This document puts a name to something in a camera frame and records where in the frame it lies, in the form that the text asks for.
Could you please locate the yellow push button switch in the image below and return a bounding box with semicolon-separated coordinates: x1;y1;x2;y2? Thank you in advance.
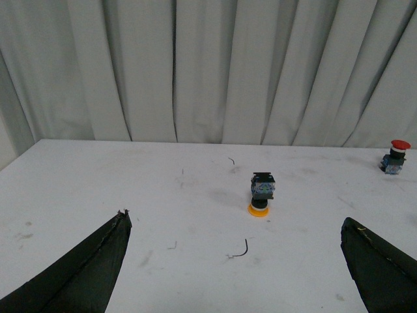
248;172;276;218

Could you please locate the red emergency push button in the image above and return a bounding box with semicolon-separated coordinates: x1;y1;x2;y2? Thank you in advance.
380;140;411;175

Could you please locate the curved black wire piece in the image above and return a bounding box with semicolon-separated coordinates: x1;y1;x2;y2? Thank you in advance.
227;238;249;258

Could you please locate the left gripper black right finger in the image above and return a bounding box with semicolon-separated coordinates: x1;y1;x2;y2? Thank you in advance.
341;217;416;312

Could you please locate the white pleated curtain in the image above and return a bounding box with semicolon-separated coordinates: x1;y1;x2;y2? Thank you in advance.
1;1;416;166

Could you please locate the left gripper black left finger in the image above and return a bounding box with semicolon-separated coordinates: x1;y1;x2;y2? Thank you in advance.
1;211;132;312

